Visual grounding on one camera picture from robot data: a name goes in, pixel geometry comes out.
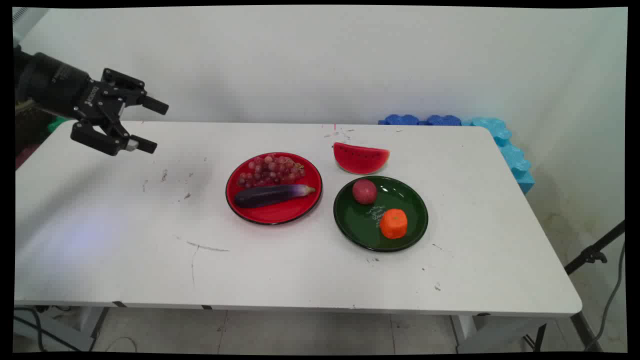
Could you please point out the dark green round plate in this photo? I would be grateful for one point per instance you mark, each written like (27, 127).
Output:
(365, 227)

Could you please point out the black tripod stand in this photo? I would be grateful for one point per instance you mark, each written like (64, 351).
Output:
(592, 255)

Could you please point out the bunch of red grapes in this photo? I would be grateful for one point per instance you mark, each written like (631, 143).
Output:
(272, 170)

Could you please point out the orange fruit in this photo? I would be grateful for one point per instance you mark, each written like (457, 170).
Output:
(393, 224)

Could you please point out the purple eggplant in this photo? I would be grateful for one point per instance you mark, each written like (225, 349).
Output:
(270, 195)

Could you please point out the red apple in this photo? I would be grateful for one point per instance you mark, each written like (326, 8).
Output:
(364, 191)

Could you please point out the green background object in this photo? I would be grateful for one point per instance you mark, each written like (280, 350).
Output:
(57, 124)

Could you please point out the red watermelon slice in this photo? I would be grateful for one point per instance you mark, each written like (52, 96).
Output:
(360, 161)

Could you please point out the light blue foam mat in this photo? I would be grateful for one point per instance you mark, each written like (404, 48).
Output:
(512, 155)

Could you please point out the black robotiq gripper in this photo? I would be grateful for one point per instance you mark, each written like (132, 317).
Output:
(60, 87)

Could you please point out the white table leg frame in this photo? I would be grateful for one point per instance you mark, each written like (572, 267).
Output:
(60, 327)
(495, 332)

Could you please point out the red round plate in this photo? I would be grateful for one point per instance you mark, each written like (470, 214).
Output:
(280, 210)

